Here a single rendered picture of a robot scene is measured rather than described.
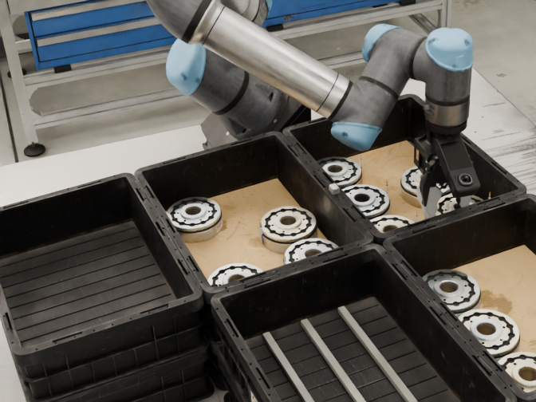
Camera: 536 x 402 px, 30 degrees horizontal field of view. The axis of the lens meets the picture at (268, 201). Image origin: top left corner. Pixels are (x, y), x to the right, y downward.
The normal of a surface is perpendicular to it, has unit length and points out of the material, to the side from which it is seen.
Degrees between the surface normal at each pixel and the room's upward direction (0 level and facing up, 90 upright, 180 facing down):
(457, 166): 28
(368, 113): 58
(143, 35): 90
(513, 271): 0
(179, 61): 50
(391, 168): 0
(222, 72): 75
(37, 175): 0
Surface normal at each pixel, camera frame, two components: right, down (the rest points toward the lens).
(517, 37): -0.06, -0.81
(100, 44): 0.30, 0.54
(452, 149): 0.07, -0.47
